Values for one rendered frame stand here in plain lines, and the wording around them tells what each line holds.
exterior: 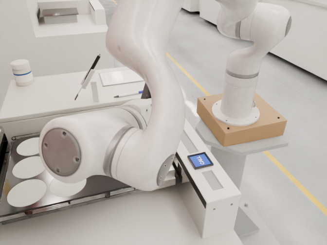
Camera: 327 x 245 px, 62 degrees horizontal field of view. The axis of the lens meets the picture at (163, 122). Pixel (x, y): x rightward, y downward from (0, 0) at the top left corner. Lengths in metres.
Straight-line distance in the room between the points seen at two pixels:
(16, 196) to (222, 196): 0.54
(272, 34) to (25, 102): 0.90
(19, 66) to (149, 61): 0.97
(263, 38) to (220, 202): 0.52
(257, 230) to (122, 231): 1.20
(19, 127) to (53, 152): 0.75
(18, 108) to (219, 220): 0.80
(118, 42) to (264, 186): 1.89
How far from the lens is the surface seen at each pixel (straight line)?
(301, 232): 1.98
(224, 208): 0.73
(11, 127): 1.11
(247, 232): 1.84
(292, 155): 2.53
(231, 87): 1.04
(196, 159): 0.78
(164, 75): 0.35
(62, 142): 0.35
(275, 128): 1.16
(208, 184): 0.72
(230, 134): 1.06
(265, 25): 0.93
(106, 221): 0.83
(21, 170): 0.94
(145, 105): 0.49
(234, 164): 1.22
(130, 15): 0.39
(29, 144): 1.04
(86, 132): 0.33
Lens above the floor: 1.47
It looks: 33 degrees down
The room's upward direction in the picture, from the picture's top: straight up
